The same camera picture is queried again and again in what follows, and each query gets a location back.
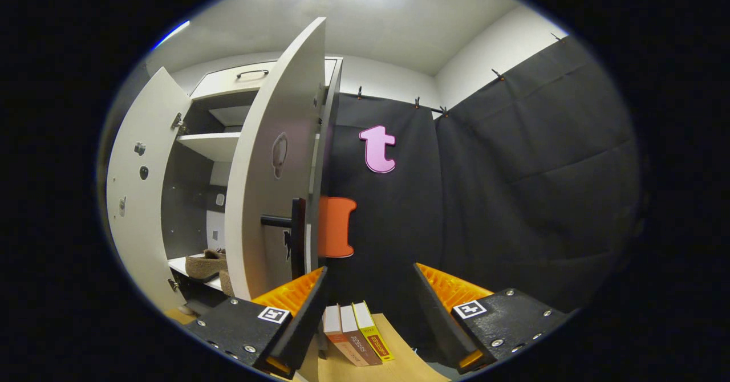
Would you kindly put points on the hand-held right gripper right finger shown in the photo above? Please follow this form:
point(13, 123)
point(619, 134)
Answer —
point(436, 319)

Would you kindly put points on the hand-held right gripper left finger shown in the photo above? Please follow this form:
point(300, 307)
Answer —
point(302, 319)

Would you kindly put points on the brown shoe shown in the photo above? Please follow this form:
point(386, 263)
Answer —
point(205, 267)
point(226, 284)

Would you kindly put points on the white cabinet door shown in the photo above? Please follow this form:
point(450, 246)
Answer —
point(268, 114)
point(137, 228)

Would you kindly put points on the white shoe cabinet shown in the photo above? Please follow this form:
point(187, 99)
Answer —
point(211, 142)

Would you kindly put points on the orange book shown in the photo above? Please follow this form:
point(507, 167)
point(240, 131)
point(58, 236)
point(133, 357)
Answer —
point(339, 336)

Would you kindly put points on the brown book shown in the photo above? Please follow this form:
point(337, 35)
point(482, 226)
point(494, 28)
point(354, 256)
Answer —
point(359, 336)

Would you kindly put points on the black backdrop cloth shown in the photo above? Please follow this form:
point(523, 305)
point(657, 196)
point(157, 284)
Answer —
point(513, 199)

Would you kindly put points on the ceiling light panel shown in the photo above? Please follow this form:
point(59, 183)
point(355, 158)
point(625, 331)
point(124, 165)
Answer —
point(171, 34)

